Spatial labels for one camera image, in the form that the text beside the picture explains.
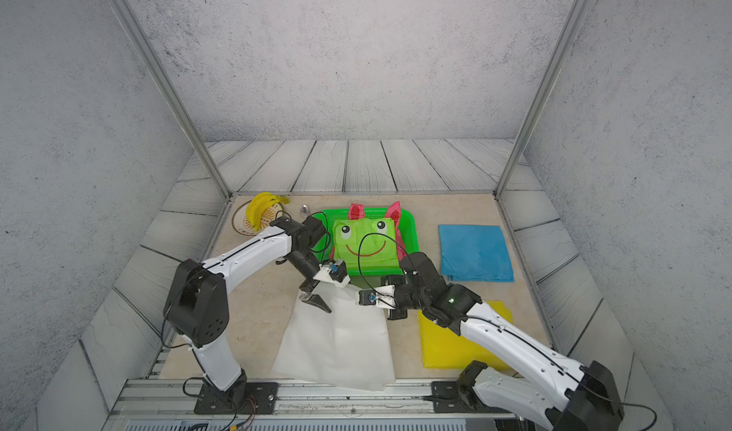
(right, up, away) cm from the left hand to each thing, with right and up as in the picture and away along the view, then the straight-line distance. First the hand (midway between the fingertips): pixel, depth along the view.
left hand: (342, 291), depth 80 cm
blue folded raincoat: (+44, +8, +20) cm, 49 cm away
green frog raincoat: (+6, +11, +20) cm, 24 cm away
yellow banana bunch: (-36, +25, +30) cm, 53 cm away
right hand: (+8, +2, -7) cm, 11 cm away
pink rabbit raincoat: (+3, +22, +24) cm, 33 cm away
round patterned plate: (-43, +18, +32) cm, 57 cm away
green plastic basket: (+9, +22, +26) cm, 35 cm away
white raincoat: (+2, -13, -6) cm, 14 cm away
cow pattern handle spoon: (-19, +23, +34) cm, 45 cm away
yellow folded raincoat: (+28, -16, +1) cm, 33 cm away
